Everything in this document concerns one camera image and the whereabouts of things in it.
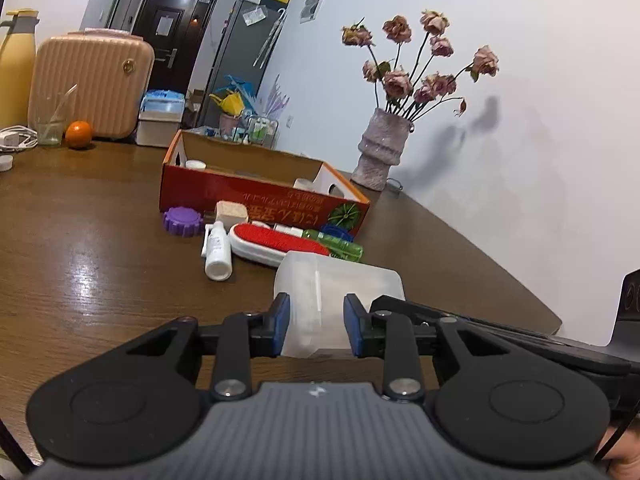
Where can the yellow watering can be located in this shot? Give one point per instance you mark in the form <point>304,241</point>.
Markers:
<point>231,101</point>

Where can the red orange cardboard box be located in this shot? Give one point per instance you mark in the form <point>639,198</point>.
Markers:
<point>260,185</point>

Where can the beige sponge block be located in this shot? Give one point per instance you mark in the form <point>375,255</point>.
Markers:
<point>231,215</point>

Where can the dried pink rose bouquet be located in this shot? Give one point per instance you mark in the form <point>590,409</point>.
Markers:
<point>417,70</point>

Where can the clear drinking glass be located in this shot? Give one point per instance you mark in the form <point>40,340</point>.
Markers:
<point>50,127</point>

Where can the red and white lint brush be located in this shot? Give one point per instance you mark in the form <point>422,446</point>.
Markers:
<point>272,240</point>

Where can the pink ribbed suitcase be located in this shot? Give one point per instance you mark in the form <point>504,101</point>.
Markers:
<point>92,85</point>

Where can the blue and white storage box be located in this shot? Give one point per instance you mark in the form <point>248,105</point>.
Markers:
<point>160,117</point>

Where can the white spray bottle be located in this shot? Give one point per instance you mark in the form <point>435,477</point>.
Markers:
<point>218,252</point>

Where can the translucent plastic container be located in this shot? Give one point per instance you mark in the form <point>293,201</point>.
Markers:
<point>340,280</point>

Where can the small white cap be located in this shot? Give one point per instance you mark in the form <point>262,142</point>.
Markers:
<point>4,164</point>

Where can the person's right hand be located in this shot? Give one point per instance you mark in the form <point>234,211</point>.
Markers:
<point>622,457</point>

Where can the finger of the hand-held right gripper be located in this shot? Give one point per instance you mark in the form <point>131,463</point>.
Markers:
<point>400,306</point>

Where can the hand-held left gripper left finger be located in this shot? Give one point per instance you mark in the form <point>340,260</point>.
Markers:
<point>281,322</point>

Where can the pink plant pot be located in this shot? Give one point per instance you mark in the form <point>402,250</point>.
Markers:
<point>230,124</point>

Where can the orange fruit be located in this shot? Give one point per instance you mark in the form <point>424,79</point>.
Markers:
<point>79,134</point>

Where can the grey refrigerator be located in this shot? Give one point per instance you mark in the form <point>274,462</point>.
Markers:
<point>240,55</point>

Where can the blue round lid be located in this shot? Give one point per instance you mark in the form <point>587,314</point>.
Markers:
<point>336,231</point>

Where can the pink textured vase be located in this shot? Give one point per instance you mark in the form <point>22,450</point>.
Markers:
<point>379,147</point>

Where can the small white tube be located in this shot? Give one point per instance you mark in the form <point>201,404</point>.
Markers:
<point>280,227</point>

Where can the green spray bottle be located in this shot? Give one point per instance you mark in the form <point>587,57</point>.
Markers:
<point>335,246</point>

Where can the white round jar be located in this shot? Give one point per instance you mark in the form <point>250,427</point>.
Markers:
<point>304,184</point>

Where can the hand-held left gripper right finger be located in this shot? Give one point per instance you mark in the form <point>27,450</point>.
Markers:
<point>354,327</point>

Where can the cluster of small bottles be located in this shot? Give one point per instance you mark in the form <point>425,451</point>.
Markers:
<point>260,130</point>

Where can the dark entrance door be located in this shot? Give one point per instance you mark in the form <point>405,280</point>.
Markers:
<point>172,40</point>

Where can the purple flower wrap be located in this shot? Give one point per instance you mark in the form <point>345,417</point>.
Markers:
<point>272,97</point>

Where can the white jar with lid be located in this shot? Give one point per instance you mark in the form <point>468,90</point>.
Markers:
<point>195,164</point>

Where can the yellow thermos jug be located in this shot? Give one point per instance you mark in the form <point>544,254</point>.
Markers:
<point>16,70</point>

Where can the purple gear-shaped lid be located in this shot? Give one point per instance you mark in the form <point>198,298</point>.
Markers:
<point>181,220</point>

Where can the small wall picture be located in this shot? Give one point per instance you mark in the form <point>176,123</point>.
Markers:
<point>312,5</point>

